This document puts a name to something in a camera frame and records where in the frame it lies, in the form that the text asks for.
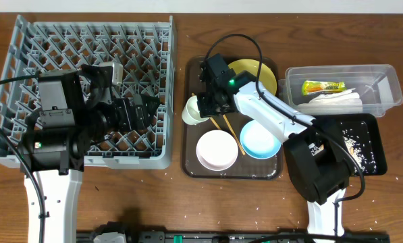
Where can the white crumpled napkin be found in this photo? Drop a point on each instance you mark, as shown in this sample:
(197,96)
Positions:
(345,102)

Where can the dark brown serving tray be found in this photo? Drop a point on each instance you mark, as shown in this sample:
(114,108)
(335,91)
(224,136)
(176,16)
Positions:
(245,166)

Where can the white paper cup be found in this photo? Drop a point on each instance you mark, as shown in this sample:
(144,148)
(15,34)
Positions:
(190,112)

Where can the spilled rice pile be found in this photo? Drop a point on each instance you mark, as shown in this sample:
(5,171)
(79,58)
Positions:
(359,146)

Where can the white pink shallow bowl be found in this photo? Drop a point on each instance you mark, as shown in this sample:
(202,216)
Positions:
(217,150)

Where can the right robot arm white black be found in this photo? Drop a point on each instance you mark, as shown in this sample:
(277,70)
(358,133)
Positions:
(319,164)

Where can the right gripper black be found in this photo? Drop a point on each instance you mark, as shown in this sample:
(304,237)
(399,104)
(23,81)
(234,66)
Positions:
(204,110)

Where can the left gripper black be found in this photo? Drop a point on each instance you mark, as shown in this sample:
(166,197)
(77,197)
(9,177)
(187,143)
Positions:
(133,113)

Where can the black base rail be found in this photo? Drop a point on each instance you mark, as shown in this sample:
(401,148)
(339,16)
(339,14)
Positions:
(118,232)

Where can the clear plastic waste bin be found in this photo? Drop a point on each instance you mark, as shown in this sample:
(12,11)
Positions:
(377,85)

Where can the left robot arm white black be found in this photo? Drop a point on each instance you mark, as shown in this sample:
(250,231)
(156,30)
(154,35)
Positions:
(78,110)

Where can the black waste tray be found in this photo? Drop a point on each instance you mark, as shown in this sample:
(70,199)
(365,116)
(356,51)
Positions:
(364,123)

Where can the wooden chopstick short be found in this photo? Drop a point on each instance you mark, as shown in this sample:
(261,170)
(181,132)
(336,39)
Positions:
(215,123)

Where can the yellow green snack wrapper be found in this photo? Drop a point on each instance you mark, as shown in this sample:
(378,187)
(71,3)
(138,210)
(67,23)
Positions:
(310,87)

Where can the light blue bowl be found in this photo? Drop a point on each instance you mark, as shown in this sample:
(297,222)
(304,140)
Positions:
(258,142)

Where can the wooden chopstick long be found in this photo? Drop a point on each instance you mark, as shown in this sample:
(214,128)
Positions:
(233,134)

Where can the grey plastic dish rack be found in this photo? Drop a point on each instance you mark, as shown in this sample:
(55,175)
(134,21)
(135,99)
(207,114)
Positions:
(145,49)

